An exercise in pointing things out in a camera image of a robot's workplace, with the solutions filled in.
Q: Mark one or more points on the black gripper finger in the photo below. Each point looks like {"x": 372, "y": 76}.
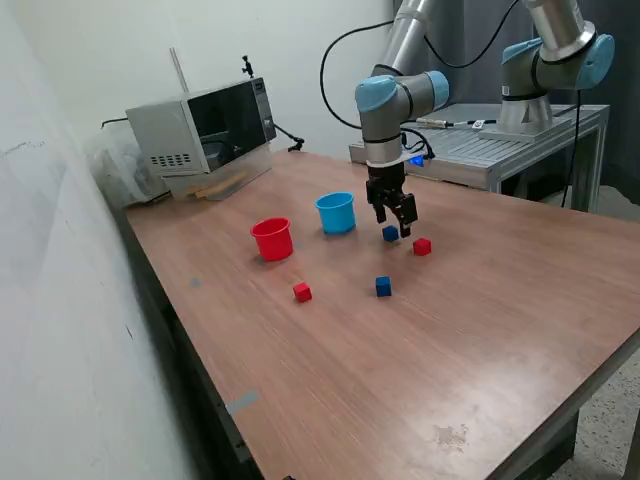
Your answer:
{"x": 380, "y": 210}
{"x": 407, "y": 210}

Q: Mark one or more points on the thin white rod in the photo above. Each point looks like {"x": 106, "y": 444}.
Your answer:
{"x": 178, "y": 70}

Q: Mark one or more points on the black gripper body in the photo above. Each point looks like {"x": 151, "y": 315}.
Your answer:
{"x": 385, "y": 177}

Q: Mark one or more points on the silver microwave oven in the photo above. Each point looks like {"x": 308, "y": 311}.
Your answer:
{"x": 170, "y": 130}

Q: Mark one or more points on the red plastic cup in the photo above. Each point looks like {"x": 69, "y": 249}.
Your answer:
{"x": 274, "y": 245}

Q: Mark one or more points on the small white tag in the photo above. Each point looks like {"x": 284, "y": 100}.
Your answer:
{"x": 478, "y": 124}

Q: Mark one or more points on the dark grey curtain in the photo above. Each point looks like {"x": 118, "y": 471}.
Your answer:
{"x": 475, "y": 85}

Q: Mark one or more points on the aluminium robot base table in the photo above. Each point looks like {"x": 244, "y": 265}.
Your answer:
{"x": 460, "y": 150}

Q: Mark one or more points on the translucent plastic storage box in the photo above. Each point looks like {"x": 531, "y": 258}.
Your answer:
{"x": 115, "y": 175}

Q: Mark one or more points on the blue plastic cup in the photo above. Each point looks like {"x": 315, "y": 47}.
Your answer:
{"x": 337, "y": 217}

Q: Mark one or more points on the silver cylindrical device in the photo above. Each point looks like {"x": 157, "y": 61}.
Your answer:
{"x": 436, "y": 122}

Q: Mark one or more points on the long grey tape strip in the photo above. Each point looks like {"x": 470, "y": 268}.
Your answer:
{"x": 242, "y": 401}

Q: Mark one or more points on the blue cube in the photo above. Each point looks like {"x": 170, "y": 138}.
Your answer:
{"x": 390, "y": 234}
{"x": 383, "y": 287}

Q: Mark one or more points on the red cube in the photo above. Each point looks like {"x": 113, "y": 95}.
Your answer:
{"x": 422, "y": 247}
{"x": 302, "y": 293}

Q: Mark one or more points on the small black camera mount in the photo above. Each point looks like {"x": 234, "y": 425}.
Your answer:
{"x": 247, "y": 67}

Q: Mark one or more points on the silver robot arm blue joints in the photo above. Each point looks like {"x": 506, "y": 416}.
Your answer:
{"x": 382, "y": 130}

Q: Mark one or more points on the wooden sticks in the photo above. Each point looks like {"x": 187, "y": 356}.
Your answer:
{"x": 215, "y": 189}

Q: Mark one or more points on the clear acrylic riser stand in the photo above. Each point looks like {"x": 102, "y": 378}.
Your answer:
{"x": 250, "y": 167}

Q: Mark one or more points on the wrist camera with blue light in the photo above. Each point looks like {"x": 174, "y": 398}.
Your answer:
{"x": 417, "y": 160}

